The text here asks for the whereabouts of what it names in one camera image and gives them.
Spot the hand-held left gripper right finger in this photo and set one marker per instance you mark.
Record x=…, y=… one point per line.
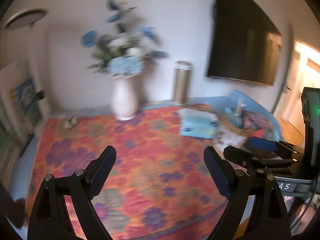
x=217, y=172

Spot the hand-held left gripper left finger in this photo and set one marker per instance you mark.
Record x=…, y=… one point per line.
x=103, y=172

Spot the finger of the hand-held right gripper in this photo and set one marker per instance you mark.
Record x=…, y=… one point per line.
x=237, y=153
x=262, y=142

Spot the woven basket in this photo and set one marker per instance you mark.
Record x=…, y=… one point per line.
x=230, y=140

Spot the person's right hand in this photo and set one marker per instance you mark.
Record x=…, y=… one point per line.
x=303, y=215

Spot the blue tissue pack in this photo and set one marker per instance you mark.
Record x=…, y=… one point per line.
x=197, y=125

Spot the light blue board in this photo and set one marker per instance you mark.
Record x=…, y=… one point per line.
x=237, y=97

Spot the floral woven blanket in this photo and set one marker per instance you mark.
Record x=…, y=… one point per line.
x=155, y=155

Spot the small black white plush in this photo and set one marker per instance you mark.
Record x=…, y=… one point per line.
x=70, y=123

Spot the door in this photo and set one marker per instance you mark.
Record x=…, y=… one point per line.
x=295, y=67

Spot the gold thermos bottle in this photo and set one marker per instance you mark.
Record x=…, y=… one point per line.
x=182, y=85

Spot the row of books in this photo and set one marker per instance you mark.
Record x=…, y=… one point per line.
x=25, y=100

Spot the blue artificial flowers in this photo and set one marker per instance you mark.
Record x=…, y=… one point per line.
x=125, y=65

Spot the round ceiling lamp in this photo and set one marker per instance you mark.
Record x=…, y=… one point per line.
x=25, y=18

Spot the wall television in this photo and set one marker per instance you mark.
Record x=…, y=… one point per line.
x=242, y=42

